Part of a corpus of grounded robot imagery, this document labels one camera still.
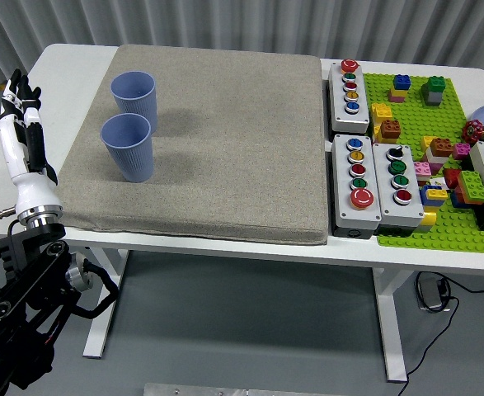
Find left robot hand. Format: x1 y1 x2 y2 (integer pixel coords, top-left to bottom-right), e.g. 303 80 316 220
0 68 64 215

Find blue ribbed cup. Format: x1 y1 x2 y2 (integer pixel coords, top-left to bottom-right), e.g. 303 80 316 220
100 113 155 183
110 71 157 134

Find white table leg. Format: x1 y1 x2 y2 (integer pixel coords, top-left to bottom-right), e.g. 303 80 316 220
371 267 410 383
82 247 129 359

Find grey-brown mat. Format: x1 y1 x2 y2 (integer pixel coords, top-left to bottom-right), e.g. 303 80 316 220
54 44 329 246

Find grey pleated curtain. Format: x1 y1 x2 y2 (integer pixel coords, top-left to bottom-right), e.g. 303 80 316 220
0 0 484 90

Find grey five-button control box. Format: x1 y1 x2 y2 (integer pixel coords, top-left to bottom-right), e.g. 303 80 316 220
331 134 383 239
327 59 371 135

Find grey four-button control box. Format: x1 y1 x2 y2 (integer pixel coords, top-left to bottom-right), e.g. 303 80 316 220
371 142 426 237

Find brown toy brick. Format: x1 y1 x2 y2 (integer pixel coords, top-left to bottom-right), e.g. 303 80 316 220
430 138 453 158
379 119 402 139

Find green brick baseplate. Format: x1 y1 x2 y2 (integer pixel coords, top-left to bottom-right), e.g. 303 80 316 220
360 72 484 252

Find yellow round toy brick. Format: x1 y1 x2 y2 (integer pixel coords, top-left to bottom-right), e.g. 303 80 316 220
417 205 439 227

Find white toy brick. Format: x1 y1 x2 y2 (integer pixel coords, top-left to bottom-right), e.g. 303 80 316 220
425 150 449 167

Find grey toy brick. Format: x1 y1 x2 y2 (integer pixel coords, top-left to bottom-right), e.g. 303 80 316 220
421 84 444 107

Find grey power adapter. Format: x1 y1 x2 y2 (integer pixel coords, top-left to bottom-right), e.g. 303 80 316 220
416 276 449 313

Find red toy brick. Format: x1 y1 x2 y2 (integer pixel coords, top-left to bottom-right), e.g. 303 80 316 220
443 168 463 191

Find lime green toy brick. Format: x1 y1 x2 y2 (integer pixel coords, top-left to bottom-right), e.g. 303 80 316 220
458 170 484 204

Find red round toy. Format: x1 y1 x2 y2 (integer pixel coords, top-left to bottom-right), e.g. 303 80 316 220
462 119 484 145

